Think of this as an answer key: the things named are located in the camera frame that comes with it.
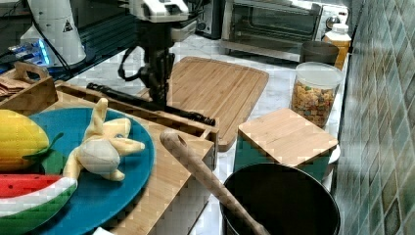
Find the black toaster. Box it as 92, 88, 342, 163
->
196, 0, 225, 40

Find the plush peeled banana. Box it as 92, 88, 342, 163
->
63, 98, 145, 181

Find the green box with bamboo lid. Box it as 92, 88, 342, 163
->
233, 109, 338, 181

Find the clear cereal jar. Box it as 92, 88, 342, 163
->
290, 62, 344, 127

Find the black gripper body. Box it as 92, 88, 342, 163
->
136, 21, 173, 89

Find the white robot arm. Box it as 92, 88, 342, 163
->
128, 0, 197, 106

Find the silver toaster oven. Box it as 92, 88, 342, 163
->
220, 0, 349, 62

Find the orange bottle with white cap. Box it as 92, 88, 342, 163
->
323, 23, 351, 71

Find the wooden tray with handle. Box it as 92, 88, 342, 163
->
0, 62, 58, 116

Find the wooden drawer with black handle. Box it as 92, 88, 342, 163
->
56, 80, 218, 155

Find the black pan with wooden handle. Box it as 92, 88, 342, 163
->
160, 129, 341, 235

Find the plush watermelon slice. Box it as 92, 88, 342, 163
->
0, 174, 77, 235

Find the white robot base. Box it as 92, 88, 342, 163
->
21, 0, 86, 68

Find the dark metal cup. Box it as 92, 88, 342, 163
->
300, 41, 339, 66

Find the wooden cutting board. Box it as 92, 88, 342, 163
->
138, 56, 270, 153

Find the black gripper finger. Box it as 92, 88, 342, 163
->
149, 86, 168, 106

